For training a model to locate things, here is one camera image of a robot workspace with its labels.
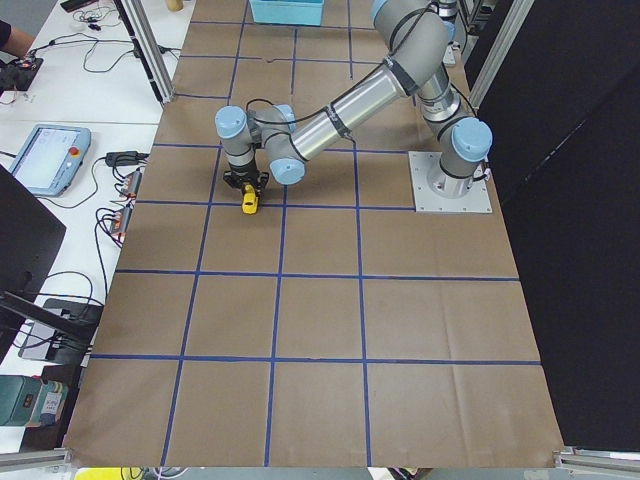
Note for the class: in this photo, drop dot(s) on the green box device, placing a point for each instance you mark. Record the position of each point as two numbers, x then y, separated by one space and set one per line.
30 401

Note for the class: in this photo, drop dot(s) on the black power brick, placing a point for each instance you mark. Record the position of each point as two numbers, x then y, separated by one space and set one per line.
125 158

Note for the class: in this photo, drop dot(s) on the yellow toy beetle car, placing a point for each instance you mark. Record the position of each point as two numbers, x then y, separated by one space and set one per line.
250 201

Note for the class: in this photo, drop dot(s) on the aluminium frame post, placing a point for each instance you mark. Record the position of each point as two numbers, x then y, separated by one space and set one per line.
139 30

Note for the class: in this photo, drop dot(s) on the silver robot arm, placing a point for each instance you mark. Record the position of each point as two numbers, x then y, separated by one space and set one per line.
447 10
274 143

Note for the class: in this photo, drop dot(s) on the left teach pendant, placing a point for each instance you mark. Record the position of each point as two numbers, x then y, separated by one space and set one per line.
50 158

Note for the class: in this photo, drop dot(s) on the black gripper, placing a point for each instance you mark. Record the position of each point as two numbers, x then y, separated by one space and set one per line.
243 178

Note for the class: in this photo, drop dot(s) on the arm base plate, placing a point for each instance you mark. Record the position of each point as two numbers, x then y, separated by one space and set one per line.
436 192
449 58

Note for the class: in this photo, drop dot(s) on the light blue plastic bin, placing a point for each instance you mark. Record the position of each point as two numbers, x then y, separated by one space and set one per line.
305 13

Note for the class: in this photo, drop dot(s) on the black monitor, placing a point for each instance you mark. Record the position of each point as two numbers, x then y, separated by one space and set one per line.
31 237

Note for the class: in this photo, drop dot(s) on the brown paper table mat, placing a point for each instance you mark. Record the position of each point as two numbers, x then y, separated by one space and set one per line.
336 327

